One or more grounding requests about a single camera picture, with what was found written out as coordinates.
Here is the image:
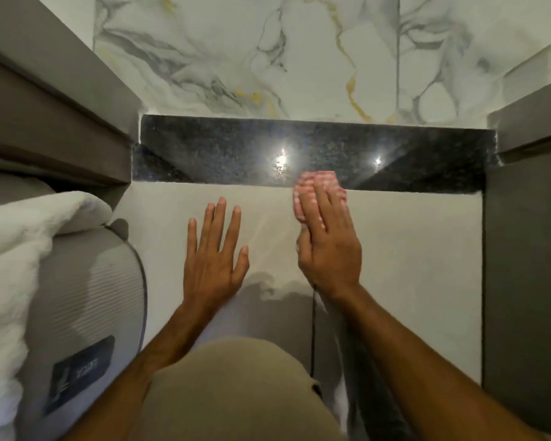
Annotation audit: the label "person's left hand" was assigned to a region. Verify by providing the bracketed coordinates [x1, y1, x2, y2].
[182, 197, 250, 314]

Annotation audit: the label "person's right hand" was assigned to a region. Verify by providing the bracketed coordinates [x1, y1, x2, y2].
[296, 174, 363, 300]

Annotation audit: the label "pink checked cleaning cloth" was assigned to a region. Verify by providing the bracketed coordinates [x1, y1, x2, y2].
[293, 171, 348, 226]

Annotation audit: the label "person's right forearm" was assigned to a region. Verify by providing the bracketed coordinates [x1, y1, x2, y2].
[333, 285, 548, 441]

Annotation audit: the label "person's left forearm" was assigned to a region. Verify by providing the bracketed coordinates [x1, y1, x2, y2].
[63, 302, 214, 441]

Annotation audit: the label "black granite skirting strip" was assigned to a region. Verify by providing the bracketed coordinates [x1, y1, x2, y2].
[132, 114, 502, 194]

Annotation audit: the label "grey ribbed mattress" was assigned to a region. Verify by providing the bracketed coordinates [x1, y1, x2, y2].
[15, 219, 148, 441]

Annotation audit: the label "person's beige shorts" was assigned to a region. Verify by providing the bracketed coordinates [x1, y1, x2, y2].
[129, 337, 350, 441]

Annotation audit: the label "dark mattress label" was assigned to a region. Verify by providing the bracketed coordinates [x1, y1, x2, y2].
[43, 335, 116, 417]

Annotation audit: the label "white fluffy blanket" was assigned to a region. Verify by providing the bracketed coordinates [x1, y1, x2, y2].
[0, 191, 114, 441]

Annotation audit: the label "grey cabinet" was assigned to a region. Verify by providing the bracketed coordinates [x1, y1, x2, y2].
[481, 74, 551, 438]

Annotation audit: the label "grey bed frame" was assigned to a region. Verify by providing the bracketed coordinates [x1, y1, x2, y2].
[0, 0, 143, 211]

